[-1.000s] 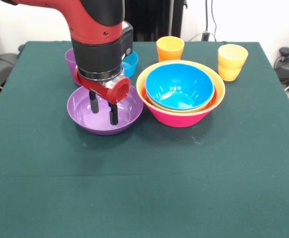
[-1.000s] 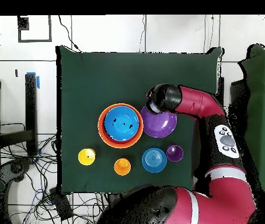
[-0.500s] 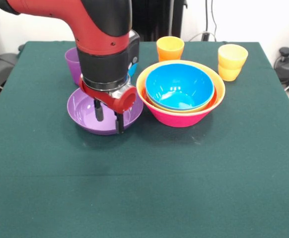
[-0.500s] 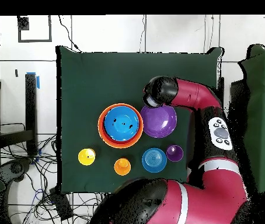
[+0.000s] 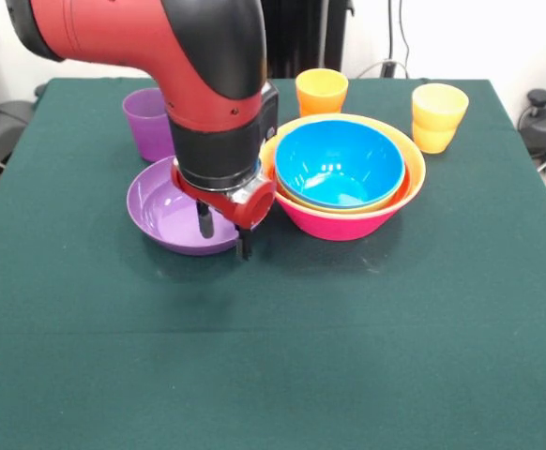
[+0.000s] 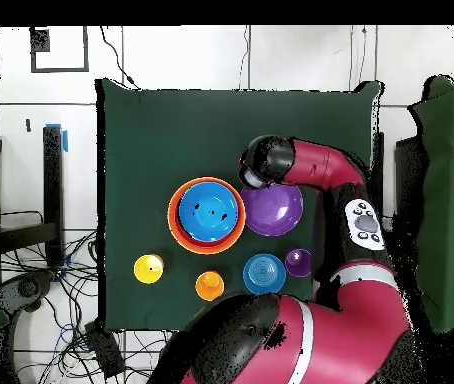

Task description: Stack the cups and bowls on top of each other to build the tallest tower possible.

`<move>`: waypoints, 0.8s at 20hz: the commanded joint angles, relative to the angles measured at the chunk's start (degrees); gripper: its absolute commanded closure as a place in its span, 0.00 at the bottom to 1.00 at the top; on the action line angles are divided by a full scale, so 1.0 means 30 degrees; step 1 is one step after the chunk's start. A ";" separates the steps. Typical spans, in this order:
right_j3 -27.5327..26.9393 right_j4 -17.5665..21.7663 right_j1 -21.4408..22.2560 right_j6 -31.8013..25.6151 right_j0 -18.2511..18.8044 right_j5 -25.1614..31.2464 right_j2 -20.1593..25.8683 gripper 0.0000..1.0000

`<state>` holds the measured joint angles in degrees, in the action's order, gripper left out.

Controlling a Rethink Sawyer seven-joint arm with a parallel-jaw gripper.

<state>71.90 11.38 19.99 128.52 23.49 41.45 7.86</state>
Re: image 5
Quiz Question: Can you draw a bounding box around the large blue bowl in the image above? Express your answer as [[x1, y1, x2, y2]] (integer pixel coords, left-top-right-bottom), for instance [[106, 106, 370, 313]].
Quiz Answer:
[[274, 120, 406, 210]]

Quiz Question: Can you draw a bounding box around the green bowl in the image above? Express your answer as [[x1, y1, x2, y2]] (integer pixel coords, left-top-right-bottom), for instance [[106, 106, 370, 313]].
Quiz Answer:
[[275, 175, 405, 214]]

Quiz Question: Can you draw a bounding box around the dark green table cloth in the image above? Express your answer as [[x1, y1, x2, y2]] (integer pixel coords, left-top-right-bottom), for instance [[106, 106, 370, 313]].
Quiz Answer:
[[0, 77, 546, 450]]

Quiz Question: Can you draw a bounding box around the orange cup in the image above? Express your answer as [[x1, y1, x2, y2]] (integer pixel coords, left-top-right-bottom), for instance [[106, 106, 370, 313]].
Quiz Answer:
[[295, 67, 350, 118]]

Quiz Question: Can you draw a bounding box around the purple bowl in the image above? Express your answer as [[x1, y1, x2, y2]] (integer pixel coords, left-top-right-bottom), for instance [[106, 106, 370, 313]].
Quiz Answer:
[[126, 156, 240, 257]]

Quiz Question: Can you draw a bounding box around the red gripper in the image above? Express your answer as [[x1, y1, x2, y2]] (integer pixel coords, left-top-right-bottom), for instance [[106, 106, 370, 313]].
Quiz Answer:
[[169, 158, 279, 262]]

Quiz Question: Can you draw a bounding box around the yellow cup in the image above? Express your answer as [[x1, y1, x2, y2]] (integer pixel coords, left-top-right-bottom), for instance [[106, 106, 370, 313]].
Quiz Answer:
[[411, 82, 470, 155]]

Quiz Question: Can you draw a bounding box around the large orange bowl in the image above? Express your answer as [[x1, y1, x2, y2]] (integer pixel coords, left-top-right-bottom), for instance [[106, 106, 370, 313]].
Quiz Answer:
[[256, 112, 427, 221]]

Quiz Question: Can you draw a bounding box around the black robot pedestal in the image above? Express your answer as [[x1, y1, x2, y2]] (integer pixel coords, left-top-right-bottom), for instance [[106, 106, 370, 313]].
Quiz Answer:
[[261, 0, 355, 80]]

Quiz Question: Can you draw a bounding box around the black wall cable with plug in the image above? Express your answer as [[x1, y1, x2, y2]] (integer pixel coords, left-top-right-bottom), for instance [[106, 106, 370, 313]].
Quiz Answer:
[[356, 0, 413, 80]]

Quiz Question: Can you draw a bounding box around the pink bowl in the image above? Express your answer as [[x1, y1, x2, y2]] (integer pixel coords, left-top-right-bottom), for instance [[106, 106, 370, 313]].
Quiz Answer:
[[265, 180, 422, 243]]

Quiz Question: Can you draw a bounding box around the purple cup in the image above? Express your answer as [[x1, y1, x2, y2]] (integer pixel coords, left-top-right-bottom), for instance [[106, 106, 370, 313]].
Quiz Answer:
[[122, 87, 176, 163]]

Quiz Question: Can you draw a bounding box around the red bowl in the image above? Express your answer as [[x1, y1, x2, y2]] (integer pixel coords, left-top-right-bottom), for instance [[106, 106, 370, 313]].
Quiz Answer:
[[266, 158, 413, 212]]

